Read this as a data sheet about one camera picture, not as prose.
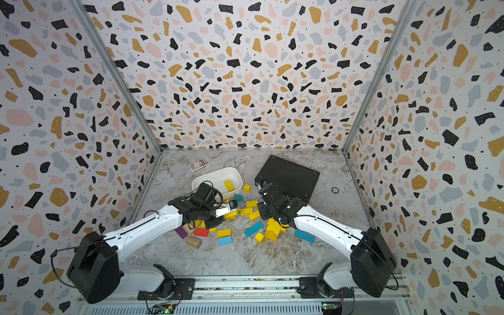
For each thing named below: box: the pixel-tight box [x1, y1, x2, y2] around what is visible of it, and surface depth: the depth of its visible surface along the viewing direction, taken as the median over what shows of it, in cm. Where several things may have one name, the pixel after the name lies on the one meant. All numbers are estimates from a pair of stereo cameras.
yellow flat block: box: [217, 228, 232, 238], surface depth 89 cm
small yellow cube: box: [254, 232, 265, 244], surface depth 87 cm
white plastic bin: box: [191, 167, 244, 200], surface depth 106 cm
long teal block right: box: [294, 229, 316, 244], surface depth 89 cm
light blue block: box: [217, 235, 233, 247], surface depth 87 cm
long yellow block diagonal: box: [248, 209, 261, 222], surface depth 95 cm
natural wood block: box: [185, 235, 203, 249], surface depth 85 cm
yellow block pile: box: [264, 217, 287, 243], surface depth 89 cm
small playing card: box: [188, 158, 208, 173], surface depth 115 cm
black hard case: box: [254, 154, 321, 203], surface depth 108 cm
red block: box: [194, 227, 209, 237], surface depth 89 cm
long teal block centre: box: [244, 221, 264, 237], surface depth 92 cm
